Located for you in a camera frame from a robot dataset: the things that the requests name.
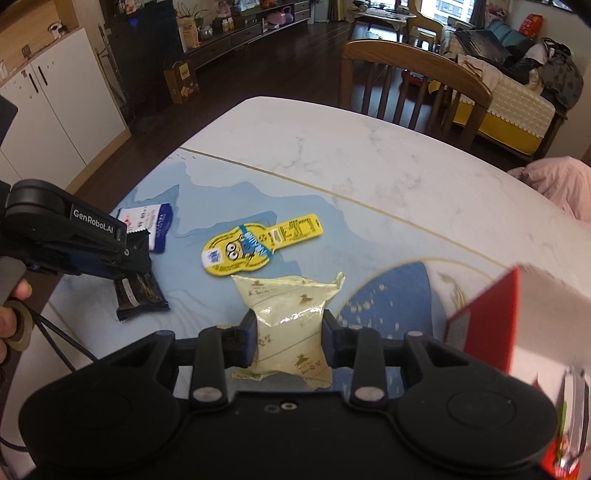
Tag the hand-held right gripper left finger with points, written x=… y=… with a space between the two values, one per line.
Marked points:
x=250 y=339

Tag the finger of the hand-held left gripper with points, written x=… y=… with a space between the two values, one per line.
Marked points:
x=74 y=267
x=115 y=256

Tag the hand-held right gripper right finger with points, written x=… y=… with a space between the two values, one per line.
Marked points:
x=328 y=339

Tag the black gold label snack packet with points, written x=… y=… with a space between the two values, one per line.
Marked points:
x=141 y=297

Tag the pale yellow snack packet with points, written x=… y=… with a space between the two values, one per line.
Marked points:
x=286 y=300

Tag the red cardboard box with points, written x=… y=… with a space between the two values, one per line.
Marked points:
x=489 y=323

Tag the person's left hand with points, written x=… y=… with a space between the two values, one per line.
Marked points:
x=5 y=323

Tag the white and blue snack packet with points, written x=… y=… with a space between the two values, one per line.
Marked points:
x=147 y=221

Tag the yellow cartoon snack packet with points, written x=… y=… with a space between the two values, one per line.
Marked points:
x=240 y=251

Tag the light blue table mat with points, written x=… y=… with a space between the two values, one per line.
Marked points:
x=207 y=198

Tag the white cabinet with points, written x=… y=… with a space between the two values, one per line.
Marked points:
x=55 y=106

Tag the black floor appliance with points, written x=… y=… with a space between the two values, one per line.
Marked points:
x=138 y=60

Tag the brown cardboard bag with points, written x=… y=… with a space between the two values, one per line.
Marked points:
x=182 y=83

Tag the paper bag with plant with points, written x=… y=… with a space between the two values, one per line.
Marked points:
x=189 y=34

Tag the dark tv cabinet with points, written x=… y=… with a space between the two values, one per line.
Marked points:
x=240 y=39

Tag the pink cloth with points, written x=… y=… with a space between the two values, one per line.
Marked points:
x=554 y=184

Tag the purple toy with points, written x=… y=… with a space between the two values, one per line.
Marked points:
x=279 y=17

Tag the sofa with yellow cover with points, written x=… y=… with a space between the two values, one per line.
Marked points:
x=508 y=110

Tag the wooden dining chair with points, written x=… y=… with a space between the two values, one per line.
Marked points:
x=415 y=60

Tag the coffee table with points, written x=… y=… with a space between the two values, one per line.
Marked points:
x=383 y=18

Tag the dark grey clothes pile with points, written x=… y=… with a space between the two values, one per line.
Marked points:
x=554 y=74

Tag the orange bag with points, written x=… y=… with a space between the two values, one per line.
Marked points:
x=532 y=25

